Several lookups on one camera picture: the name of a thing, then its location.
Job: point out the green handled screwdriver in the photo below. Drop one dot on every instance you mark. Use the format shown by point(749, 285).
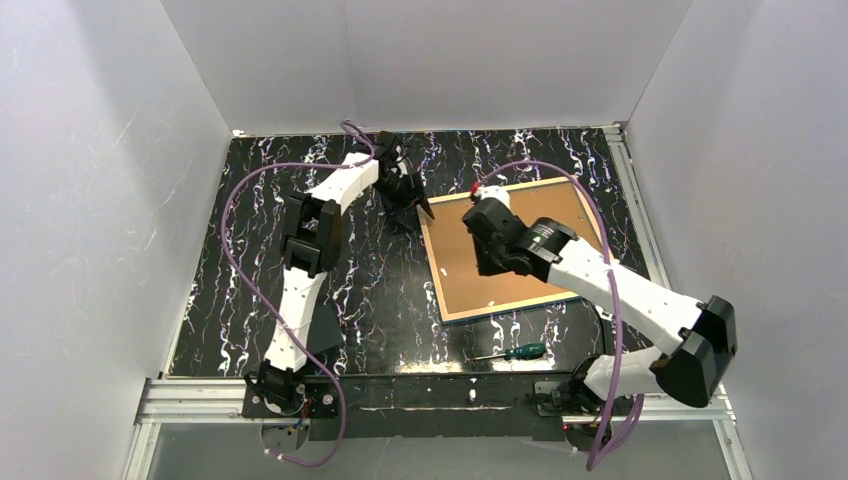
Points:
point(532, 351)

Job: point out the black right arm base motor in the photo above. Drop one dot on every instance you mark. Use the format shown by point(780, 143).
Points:
point(571, 397)

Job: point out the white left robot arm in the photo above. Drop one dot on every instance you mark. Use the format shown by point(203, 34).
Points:
point(311, 246)

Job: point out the blue picture frame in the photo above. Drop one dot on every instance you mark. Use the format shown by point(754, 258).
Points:
point(462, 294)

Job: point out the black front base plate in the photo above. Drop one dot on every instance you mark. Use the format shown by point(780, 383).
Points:
point(417, 406)

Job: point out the aluminium right side rail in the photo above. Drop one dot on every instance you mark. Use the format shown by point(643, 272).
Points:
point(623, 161)

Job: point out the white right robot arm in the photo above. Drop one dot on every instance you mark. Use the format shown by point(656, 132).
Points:
point(693, 341)

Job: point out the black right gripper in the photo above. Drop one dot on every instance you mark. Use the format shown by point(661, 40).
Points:
point(482, 221)

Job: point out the aluminium front rail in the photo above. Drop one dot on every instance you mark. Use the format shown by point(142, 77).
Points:
point(194, 429)

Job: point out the black square pad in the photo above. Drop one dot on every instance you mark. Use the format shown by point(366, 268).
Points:
point(325, 331)

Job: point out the aluminium rail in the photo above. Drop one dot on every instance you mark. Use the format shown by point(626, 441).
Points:
point(623, 161)
point(194, 429)

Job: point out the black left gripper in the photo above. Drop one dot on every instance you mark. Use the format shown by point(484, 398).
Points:
point(403, 191)

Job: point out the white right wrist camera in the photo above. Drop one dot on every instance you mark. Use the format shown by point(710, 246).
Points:
point(481, 192)

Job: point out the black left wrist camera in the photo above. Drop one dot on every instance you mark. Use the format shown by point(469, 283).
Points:
point(389, 152)

